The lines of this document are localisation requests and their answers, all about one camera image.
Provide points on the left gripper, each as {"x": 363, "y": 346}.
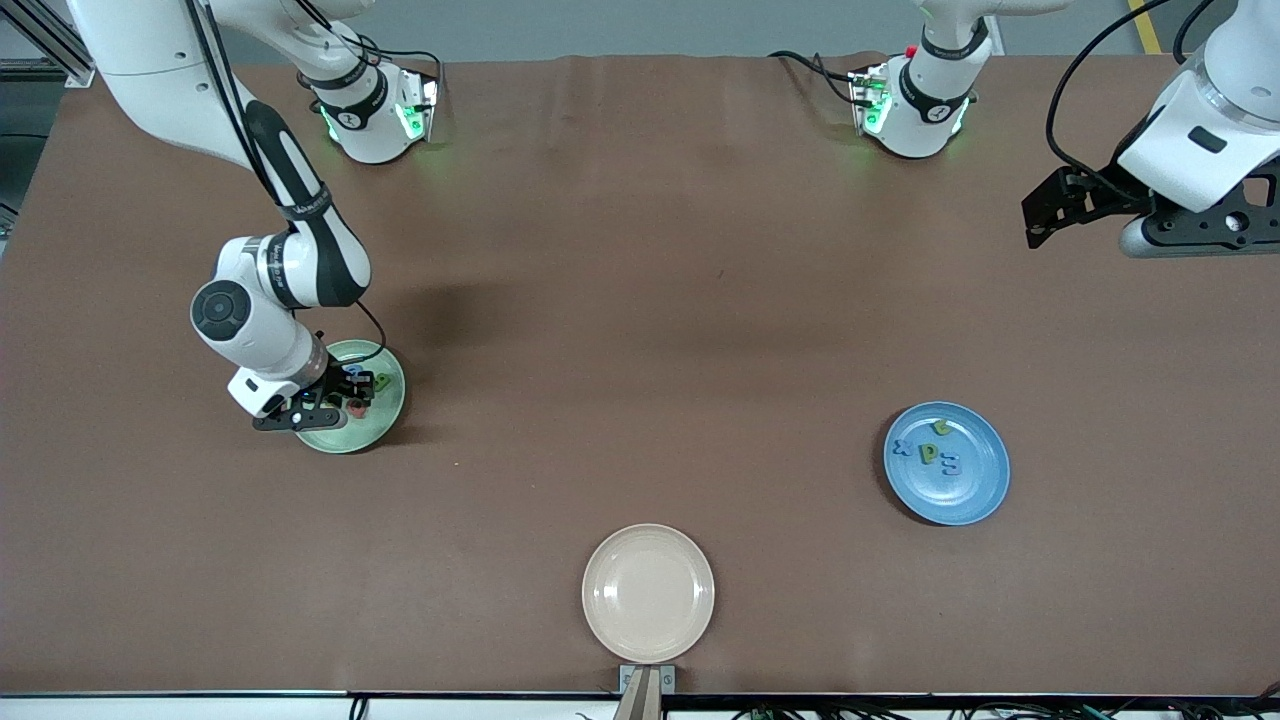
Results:
{"x": 1113, "y": 185}

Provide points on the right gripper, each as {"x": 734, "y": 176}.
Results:
{"x": 334, "y": 377}

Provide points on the blue letter m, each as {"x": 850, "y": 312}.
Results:
{"x": 951, "y": 464}

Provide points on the green letter p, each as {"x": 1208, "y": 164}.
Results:
{"x": 928, "y": 453}

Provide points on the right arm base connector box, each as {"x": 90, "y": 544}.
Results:
{"x": 415, "y": 115}

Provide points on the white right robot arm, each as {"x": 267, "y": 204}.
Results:
{"x": 150, "y": 60}

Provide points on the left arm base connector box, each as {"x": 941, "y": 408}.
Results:
{"x": 868, "y": 105}

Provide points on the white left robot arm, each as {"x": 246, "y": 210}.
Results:
{"x": 925, "y": 110}

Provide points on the green plate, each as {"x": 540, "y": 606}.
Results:
{"x": 375, "y": 430}

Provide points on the blue plate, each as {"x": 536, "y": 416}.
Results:
{"x": 950, "y": 495}

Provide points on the brown table cover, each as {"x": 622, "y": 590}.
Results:
{"x": 640, "y": 250}

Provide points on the beige plate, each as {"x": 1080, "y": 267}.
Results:
{"x": 648, "y": 593}

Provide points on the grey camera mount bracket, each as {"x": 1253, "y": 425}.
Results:
{"x": 668, "y": 680}

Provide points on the aluminium frame post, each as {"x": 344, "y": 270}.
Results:
{"x": 55, "y": 50}

